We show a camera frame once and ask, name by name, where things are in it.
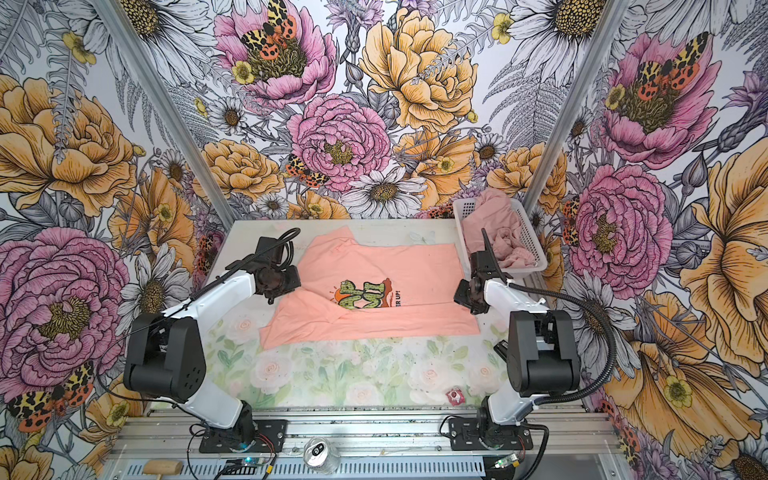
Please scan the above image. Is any white plastic laundry basket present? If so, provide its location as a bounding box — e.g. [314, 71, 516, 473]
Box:
[452, 198, 548, 280]

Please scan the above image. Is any peach graphic t-shirt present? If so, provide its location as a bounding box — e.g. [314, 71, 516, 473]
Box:
[260, 227, 480, 350]

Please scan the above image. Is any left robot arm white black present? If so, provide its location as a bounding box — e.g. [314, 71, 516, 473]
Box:
[123, 228, 301, 451]

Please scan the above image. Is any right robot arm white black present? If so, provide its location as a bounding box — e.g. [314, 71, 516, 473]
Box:
[454, 232, 580, 448]

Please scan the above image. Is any dusty pink garment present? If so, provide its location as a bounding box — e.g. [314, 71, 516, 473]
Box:
[461, 189, 535, 269]

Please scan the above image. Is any small red white card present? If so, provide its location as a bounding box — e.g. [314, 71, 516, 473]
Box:
[445, 386, 466, 406]

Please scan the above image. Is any silver drink can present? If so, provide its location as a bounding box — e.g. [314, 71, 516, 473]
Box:
[303, 437, 341, 475]

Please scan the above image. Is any right green circuit board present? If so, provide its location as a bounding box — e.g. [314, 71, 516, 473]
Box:
[493, 453, 520, 469]

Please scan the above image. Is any wooden block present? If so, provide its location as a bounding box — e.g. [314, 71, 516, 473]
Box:
[142, 459, 183, 479]

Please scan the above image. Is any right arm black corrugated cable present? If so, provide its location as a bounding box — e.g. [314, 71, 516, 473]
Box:
[479, 227, 618, 406]

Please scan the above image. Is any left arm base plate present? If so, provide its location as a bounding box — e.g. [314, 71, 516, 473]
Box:
[199, 419, 288, 454]

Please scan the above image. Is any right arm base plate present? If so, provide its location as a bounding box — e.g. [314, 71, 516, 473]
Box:
[439, 415, 533, 451]

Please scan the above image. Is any aluminium frame rail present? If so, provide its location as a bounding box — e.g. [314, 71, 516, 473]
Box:
[108, 404, 619, 460]

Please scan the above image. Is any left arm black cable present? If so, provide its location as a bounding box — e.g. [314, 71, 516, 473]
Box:
[92, 226, 302, 415]

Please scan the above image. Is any white slotted cable duct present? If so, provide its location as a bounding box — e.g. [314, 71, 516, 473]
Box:
[122, 457, 487, 480]

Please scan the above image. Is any right aluminium corner post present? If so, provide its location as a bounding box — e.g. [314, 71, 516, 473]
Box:
[523, 0, 630, 214]

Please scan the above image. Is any aluminium corner post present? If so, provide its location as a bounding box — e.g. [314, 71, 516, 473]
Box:
[94, 1, 237, 231]
[523, 0, 630, 214]

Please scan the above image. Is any left aluminium corner post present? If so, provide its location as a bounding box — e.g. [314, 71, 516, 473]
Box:
[94, 1, 237, 231]

